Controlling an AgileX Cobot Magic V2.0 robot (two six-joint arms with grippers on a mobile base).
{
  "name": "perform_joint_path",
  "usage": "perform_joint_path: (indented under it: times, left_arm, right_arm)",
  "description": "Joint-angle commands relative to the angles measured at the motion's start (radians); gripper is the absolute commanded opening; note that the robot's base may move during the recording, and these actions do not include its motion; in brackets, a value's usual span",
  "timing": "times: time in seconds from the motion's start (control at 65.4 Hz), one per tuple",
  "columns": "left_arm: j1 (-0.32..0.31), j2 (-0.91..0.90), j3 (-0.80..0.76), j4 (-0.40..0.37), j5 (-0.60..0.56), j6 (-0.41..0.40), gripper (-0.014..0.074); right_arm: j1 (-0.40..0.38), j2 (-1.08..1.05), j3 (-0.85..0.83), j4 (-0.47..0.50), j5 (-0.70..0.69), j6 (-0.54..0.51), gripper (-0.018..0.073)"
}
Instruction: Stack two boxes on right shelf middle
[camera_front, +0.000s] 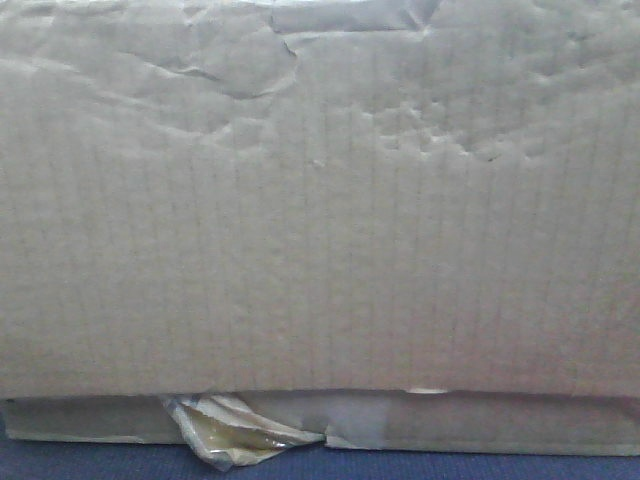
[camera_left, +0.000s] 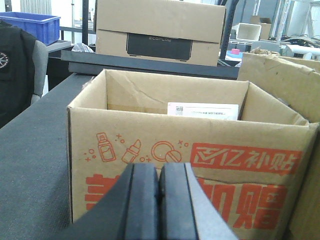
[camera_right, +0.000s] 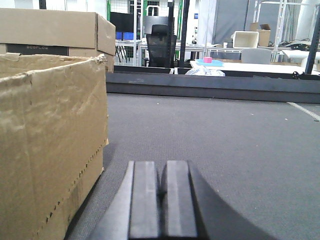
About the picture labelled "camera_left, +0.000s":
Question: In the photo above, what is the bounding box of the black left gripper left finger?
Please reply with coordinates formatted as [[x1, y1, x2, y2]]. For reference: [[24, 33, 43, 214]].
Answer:
[[52, 163, 159, 240]]

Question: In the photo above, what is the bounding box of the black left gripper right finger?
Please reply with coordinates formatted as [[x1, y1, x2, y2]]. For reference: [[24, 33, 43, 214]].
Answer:
[[159, 163, 238, 240]]

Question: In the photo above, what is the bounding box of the plain worn cardboard box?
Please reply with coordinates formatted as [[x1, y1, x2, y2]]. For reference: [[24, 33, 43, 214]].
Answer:
[[237, 53, 320, 240]]

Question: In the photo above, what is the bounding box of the open red-printed cardboard box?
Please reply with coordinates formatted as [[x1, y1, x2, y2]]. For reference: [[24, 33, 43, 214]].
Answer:
[[67, 69, 319, 240]]

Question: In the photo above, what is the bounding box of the white shipping label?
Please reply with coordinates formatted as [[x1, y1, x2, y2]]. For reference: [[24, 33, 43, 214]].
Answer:
[[167, 102, 239, 120]]

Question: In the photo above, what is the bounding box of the small pink box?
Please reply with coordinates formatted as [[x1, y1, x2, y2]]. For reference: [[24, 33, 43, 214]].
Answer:
[[230, 48, 241, 55]]

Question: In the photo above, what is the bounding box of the brown Ecoflow cardboard box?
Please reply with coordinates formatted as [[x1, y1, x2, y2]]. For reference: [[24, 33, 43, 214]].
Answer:
[[96, 0, 226, 66]]

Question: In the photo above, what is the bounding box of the white open box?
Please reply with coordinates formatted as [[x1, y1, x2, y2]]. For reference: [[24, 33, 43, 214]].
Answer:
[[233, 23, 262, 42]]

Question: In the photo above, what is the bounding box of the black jacket on chair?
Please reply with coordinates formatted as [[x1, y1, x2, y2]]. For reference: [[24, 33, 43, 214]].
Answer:
[[0, 20, 36, 127]]

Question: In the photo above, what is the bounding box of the blue plastic crate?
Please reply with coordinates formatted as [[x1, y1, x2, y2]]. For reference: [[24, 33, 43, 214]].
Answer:
[[0, 11, 61, 46]]

